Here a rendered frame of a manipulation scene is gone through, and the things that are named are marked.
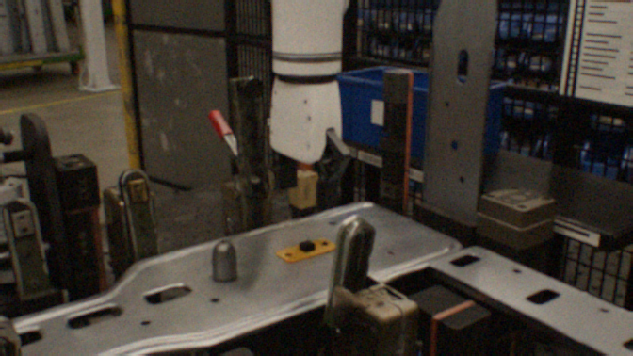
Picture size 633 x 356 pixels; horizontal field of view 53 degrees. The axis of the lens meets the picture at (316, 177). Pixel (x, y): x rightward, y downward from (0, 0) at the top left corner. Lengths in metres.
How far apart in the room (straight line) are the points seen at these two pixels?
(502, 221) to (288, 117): 0.34
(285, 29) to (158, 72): 2.93
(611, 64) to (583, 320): 0.51
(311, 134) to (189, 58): 2.71
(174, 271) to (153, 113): 2.97
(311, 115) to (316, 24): 0.11
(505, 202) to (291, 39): 0.38
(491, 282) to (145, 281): 0.43
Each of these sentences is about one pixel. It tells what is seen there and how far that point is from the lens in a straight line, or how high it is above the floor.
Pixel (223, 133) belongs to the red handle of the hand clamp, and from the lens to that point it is 1.01.
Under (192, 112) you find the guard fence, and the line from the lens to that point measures 3.51.
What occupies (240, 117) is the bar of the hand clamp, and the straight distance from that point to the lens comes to 0.94.
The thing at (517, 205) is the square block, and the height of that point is 1.06.
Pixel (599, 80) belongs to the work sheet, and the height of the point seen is 1.19.
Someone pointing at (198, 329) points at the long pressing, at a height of 1.00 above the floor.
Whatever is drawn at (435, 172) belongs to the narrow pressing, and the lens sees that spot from 1.04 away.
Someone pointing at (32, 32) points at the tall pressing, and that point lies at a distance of 8.75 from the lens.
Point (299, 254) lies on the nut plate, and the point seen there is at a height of 1.00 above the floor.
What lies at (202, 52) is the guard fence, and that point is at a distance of 3.38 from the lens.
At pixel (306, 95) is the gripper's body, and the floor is 1.22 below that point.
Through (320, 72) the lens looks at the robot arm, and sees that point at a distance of 0.77.
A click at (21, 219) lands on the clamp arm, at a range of 0.85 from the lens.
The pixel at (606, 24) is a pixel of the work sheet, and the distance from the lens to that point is 1.16.
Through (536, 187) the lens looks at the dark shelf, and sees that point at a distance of 1.09.
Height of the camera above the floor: 1.37
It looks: 18 degrees down
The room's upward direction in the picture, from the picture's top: straight up
